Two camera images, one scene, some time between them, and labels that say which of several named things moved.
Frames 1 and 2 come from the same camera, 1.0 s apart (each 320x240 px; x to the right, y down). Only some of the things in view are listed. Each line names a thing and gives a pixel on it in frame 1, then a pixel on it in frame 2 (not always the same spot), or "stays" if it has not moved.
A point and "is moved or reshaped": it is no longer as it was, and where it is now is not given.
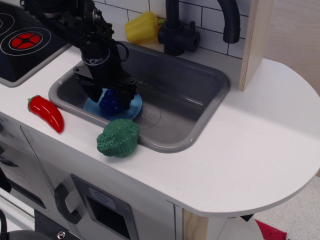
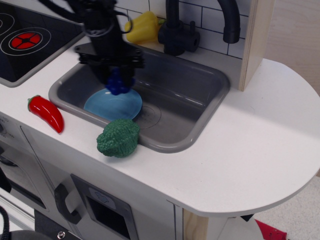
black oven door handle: x=60 y=194 stays
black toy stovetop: x=27 y=45 stays
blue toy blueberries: x=110 y=102 is moved or reshaped
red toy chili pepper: x=41 y=107 stays
